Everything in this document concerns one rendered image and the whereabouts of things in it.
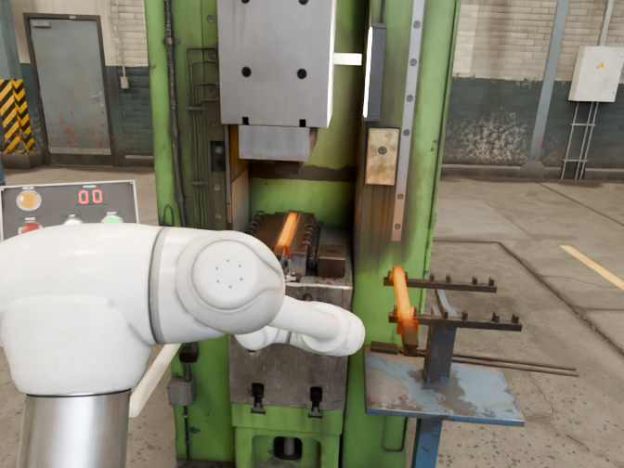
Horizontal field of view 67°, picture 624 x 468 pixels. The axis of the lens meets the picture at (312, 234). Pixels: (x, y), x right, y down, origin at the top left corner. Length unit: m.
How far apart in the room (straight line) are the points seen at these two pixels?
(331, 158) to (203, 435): 1.20
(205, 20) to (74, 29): 6.51
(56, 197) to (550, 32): 7.38
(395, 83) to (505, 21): 6.41
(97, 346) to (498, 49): 7.51
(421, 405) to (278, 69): 0.96
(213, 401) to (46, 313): 1.47
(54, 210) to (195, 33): 0.64
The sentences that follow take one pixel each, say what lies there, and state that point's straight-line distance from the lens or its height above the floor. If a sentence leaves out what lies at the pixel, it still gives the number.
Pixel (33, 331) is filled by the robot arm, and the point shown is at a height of 1.27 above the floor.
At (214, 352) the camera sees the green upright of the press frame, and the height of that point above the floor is 0.52.
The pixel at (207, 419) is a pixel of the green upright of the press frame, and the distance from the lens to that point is 2.01.
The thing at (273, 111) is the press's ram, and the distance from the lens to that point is 1.34.
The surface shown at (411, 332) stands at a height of 0.98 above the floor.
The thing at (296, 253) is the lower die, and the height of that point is 0.99.
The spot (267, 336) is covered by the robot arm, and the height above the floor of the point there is 0.98.
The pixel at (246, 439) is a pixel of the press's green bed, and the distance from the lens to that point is 1.77.
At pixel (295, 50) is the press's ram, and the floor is 1.56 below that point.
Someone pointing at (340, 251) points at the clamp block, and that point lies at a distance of 1.48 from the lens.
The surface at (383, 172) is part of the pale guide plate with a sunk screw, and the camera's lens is 1.48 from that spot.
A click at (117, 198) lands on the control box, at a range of 1.45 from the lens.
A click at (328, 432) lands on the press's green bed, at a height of 0.38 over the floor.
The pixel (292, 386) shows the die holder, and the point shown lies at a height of 0.55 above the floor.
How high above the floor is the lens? 1.52
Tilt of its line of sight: 19 degrees down
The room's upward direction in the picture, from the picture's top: 2 degrees clockwise
